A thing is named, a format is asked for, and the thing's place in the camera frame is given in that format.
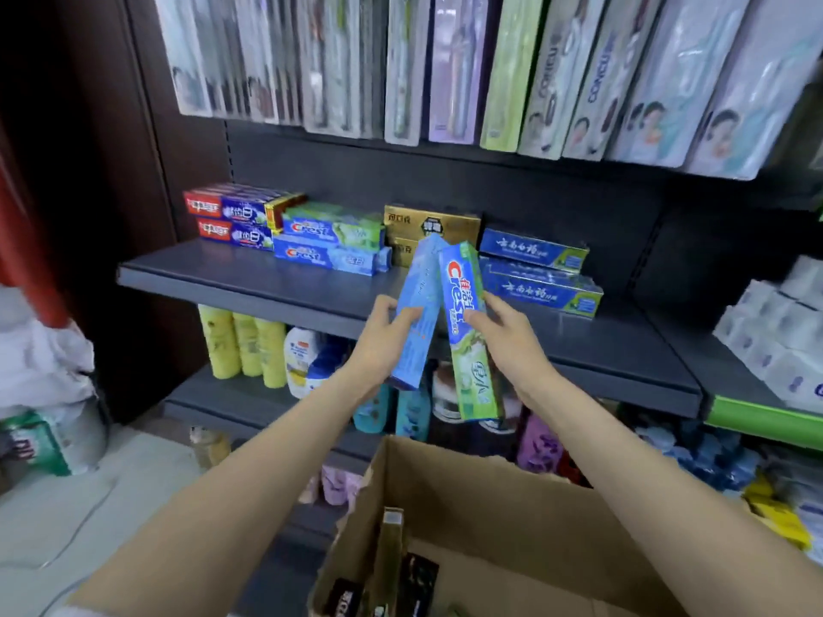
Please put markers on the pale pink bottle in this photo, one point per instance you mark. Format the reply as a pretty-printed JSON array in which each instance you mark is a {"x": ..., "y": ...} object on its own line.
[{"x": 310, "y": 491}]

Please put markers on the person's left forearm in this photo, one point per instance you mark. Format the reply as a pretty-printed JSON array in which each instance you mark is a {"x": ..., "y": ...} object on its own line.
[{"x": 225, "y": 501}]

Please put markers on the yellow plastic bottle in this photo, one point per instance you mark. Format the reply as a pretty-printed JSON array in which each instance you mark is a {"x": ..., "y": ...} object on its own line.
[
  {"x": 272, "y": 353},
  {"x": 220, "y": 343},
  {"x": 247, "y": 346}
]

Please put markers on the red child toothbrush pack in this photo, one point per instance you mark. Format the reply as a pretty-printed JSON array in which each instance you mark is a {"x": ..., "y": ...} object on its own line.
[{"x": 260, "y": 64}]

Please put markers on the white bottle blue cap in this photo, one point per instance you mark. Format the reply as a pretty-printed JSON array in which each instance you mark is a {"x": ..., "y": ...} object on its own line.
[{"x": 324, "y": 366}]

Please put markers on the red plastic roll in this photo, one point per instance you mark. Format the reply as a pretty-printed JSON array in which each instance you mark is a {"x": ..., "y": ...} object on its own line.
[{"x": 26, "y": 263}]

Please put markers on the stack of brown toothbrush packs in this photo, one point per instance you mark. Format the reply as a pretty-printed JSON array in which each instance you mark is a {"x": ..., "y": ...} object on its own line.
[{"x": 585, "y": 77}]

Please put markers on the brown cardboard box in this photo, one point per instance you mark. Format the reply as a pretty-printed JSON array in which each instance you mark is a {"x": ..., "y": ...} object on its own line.
[{"x": 501, "y": 507}]

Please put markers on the stack of teal child toothbrush packs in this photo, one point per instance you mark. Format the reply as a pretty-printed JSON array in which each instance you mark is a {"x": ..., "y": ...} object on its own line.
[{"x": 714, "y": 89}]

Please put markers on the orange toothbrush pack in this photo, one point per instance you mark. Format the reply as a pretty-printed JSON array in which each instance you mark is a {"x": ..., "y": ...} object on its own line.
[{"x": 312, "y": 70}]

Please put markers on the light blue toothpaste box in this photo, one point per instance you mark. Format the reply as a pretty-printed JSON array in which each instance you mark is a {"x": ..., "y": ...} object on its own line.
[
  {"x": 321, "y": 256},
  {"x": 384, "y": 260},
  {"x": 418, "y": 282}
]

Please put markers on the green toothbrush pack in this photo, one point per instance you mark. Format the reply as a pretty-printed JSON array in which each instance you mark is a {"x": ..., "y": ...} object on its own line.
[{"x": 344, "y": 70}]

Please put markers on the dark grey shelf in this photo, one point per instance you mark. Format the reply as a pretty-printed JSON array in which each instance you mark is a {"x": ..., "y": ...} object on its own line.
[{"x": 579, "y": 340}]

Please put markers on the white-lidded dark jar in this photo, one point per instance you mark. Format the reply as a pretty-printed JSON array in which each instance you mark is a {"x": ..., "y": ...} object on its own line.
[{"x": 498, "y": 436}]

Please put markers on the stack of white tissue packs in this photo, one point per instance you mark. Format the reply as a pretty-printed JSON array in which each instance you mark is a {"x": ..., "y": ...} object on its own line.
[{"x": 778, "y": 334}]

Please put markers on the person's right hand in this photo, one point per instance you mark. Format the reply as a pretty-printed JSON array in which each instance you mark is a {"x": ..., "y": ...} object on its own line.
[{"x": 514, "y": 353}]

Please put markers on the pale purple bottle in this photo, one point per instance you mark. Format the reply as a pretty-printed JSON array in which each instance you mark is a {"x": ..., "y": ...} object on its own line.
[{"x": 334, "y": 487}]

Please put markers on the large teal shampoo bottle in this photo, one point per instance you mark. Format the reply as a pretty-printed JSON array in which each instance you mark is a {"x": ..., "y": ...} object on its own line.
[{"x": 373, "y": 414}]

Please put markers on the pink shampoo bottle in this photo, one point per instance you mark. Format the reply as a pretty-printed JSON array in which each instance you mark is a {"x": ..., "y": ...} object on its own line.
[{"x": 539, "y": 446}]

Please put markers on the person's left hand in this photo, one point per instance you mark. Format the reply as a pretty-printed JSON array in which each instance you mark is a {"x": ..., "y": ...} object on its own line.
[{"x": 376, "y": 350}]

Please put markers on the stack of light green packs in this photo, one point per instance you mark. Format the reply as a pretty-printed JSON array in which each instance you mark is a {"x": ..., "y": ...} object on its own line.
[{"x": 513, "y": 77}]

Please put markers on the pile of toothpaste boxes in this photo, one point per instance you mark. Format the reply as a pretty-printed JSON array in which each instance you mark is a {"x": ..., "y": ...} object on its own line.
[{"x": 392, "y": 571}]

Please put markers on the row of green toothbrush packs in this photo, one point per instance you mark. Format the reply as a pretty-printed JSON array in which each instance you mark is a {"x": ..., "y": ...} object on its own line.
[{"x": 408, "y": 70}]

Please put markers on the brown-lidded dark jar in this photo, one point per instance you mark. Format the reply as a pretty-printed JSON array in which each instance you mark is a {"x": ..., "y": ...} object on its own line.
[{"x": 443, "y": 411}]

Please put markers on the stack of purple toothbrush packs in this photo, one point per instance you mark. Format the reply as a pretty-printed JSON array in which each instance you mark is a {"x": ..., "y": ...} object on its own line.
[{"x": 460, "y": 70}]

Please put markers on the green and white plastic pack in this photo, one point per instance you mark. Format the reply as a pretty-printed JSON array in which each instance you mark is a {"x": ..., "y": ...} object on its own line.
[{"x": 51, "y": 443}]

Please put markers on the white plastic bag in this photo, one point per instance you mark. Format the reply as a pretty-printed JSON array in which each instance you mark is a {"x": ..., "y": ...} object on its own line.
[{"x": 45, "y": 359}]

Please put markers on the white bottle yellow label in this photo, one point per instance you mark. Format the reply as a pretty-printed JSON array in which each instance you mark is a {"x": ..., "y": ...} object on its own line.
[{"x": 301, "y": 359}]

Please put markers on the cluster of dark blue bottles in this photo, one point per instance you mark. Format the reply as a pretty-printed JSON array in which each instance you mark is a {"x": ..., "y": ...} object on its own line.
[{"x": 701, "y": 459}]

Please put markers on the stack of blue child toothbrush packs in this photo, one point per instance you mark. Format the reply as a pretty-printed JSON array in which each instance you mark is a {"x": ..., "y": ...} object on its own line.
[{"x": 186, "y": 57}]

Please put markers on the gold bottle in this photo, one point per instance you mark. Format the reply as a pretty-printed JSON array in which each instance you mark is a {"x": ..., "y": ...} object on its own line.
[{"x": 211, "y": 448}]

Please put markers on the red and blue toothpaste box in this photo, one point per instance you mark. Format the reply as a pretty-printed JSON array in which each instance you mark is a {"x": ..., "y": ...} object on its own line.
[
  {"x": 238, "y": 208},
  {"x": 244, "y": 188},
  {"x": 238, "y": 235}
]

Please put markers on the person's right forearm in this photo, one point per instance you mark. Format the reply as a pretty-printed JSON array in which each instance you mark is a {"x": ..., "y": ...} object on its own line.
[{"x": 675, "y": 507}]

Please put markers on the small teal shampoo bottle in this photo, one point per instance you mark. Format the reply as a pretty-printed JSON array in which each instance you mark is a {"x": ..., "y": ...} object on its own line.
[{"x": 413, "y": 417}]

